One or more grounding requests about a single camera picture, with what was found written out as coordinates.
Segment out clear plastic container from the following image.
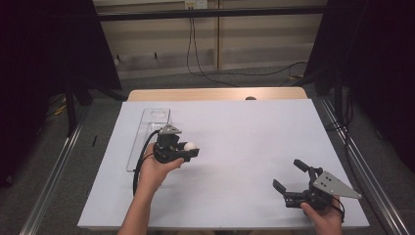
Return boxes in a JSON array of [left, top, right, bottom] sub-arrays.
[[125, 108, 172, 173]]

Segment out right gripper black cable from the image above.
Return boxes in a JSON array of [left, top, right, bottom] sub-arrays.
[[332, 196, 346, 226]]

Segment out black cables beside rail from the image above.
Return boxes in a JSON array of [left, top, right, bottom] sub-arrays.
[[325, 87, 361, 185]]

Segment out person's left hand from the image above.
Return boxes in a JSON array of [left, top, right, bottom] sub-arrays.
[[137, 142, 185, 194]]

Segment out long black floor cable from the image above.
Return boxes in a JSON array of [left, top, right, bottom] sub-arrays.
[[191, 17, 308, 78]]

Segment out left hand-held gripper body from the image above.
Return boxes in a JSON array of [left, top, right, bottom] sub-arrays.
[[152, 123, 192, 165]]

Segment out black wall cable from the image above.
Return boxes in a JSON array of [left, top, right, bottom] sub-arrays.
[[186, 17, 241, 88]]

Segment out metal floor rail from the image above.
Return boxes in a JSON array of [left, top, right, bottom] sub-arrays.
[[19, 107, 90, 235], [317, 97, 411, 235]]

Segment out white wall outlet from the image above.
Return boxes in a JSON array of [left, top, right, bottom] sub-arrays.
[[184, 0, 209, 11]]

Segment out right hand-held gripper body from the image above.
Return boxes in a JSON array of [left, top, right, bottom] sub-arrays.
[[283, 166, 363, 212]]

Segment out black horizontal bar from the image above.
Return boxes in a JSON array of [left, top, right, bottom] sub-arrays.
[[97, 5, 328, 23]]

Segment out white table mat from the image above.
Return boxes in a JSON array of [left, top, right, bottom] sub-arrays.
[[77, 99, 371, 230]]

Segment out person's right hand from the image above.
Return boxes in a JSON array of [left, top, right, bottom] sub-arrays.
[[300, 195, 345, 233]]

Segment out black metal stand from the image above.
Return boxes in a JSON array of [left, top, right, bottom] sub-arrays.
[[63, 77, 129, 137], [301, 65, 347, 132]]

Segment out black curtain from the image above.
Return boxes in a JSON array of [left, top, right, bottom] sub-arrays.
[[0, 0, 123, 189], [303, 0, 415, 174]]

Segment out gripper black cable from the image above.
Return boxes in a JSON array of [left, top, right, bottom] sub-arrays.
[[132, 129, 161, 197], [332, 196, 346, 226]]

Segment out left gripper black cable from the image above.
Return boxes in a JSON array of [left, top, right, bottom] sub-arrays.
[[132, 129, 161, 197]]

